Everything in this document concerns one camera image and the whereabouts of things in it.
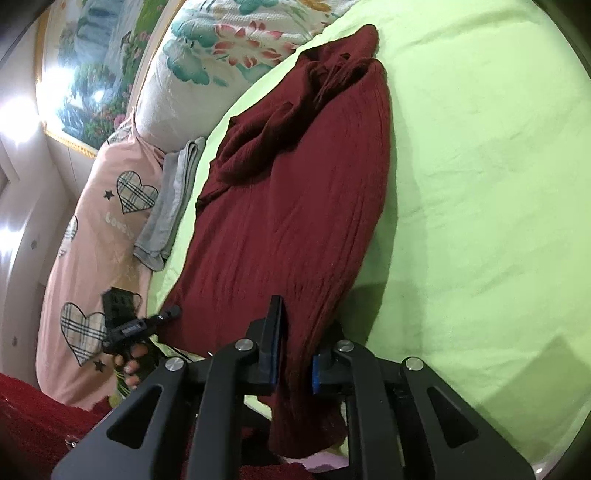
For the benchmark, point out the grey towel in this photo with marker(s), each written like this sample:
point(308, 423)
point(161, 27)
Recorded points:
point(171, 207)

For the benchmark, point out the white floral blanket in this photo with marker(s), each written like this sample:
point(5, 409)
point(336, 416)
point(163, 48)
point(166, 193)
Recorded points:
point(207, 55)

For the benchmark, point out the dark red knit sweater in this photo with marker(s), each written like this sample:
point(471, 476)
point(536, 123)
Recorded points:
point(286, 221)

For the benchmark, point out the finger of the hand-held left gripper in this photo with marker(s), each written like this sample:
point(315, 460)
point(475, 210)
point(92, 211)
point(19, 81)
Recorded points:
point(168, 314)

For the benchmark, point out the person's left hand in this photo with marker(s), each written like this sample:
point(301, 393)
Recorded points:
point(131, 369)

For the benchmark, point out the light green bed sheet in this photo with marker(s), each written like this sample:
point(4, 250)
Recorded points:
point(485, 207)

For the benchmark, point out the framed landscape wall painting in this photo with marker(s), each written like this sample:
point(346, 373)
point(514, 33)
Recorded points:
point(101, 60)

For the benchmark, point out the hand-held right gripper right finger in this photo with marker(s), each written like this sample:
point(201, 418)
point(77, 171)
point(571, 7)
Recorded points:
point(318, 374)

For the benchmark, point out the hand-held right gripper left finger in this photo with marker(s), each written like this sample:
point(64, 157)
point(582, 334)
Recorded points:
point(273, 350)

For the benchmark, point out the pink quilt with plaid hearts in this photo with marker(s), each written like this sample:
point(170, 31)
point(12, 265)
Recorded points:
point(92, 258)

